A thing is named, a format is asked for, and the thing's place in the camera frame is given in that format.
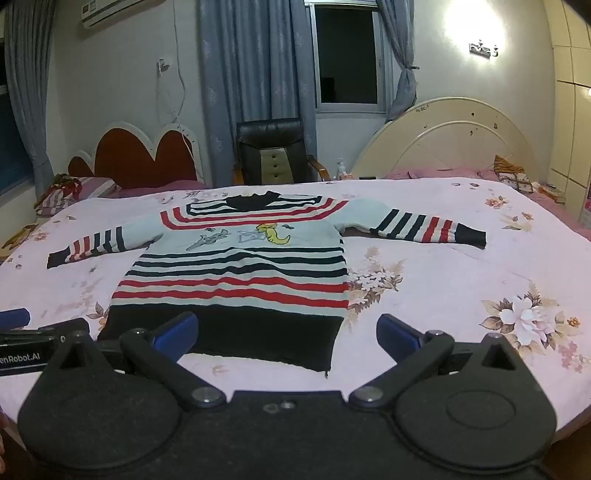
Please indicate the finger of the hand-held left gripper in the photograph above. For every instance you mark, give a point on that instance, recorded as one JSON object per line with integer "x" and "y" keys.
{"x": 14, "y": 318}
{"x": 55, "y": 331}

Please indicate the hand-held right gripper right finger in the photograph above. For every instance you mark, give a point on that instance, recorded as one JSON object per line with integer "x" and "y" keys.
{"x": 397, "y": 334}

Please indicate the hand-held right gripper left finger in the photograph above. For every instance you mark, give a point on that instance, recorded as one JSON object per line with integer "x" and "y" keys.
{"x": 178, "y": 330}

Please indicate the striped knit sweater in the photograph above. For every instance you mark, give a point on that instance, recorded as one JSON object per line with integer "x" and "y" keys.
{"x": 240, "y": 277}

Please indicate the pink floral bed sheet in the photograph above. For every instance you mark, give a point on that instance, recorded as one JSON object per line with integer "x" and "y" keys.
{"x": 438, "y": 286}

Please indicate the yellow patterned cushion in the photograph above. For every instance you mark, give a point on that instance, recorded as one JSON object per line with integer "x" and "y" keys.
{"x": 18, "y": 240}

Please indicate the striped pillow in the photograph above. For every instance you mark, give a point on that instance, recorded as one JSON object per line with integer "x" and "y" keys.
{"x": 74, "y": 194}

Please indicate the purple bed sheet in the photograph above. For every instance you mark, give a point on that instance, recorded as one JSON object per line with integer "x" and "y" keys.
{"x": 184, "y": 184}

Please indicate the pink pillow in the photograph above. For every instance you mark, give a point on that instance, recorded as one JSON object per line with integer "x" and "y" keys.
{"x": 438, "y": 174}

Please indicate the side window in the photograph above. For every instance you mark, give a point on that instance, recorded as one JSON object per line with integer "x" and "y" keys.
{"x": 11, "y": 147}

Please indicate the white pump bottle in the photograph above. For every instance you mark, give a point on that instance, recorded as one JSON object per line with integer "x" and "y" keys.
{"x": 342, "y": 170}

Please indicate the red heart-shaped headboard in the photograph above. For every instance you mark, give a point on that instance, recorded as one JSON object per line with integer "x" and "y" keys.
{"x": 134, "y": 157}

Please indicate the orange patterned pillow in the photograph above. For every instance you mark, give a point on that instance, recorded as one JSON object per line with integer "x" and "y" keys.
{"x": 512, "y": 173}

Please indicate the cream round headboard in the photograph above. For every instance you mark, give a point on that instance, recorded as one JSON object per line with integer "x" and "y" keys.
{"x": 443, "y": 138}

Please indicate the black leather office chair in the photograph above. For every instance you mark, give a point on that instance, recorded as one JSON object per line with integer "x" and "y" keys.
{"x": 268, "y": 147}

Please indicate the stack of books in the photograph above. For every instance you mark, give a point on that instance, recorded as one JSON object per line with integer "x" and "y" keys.
{"x": 554, "y": 194}

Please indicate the grey curtain by side window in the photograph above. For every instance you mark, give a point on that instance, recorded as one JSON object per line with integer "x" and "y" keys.
{"x": 27, "y": 83}

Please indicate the wide grey curtain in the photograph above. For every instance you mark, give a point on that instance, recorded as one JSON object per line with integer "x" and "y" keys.
{"x": 249, "y": 69}

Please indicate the tied grey curtain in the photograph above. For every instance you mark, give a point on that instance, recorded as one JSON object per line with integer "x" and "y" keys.
{"x": 399, "y": 55}

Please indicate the cream wardrobe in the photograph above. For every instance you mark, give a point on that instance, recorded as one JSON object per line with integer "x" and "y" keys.
{"x": 570, "y": 115}

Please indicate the dark window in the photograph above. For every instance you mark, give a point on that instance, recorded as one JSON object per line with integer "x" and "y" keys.
{"x": 348, "y": 55}

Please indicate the white air conditioner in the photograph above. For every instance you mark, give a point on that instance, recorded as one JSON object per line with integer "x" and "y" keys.
{"x": 124, "y": 11}

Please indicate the wall lamp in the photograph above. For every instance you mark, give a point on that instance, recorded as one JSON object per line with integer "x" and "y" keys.
{"x": 482, "y": 48}

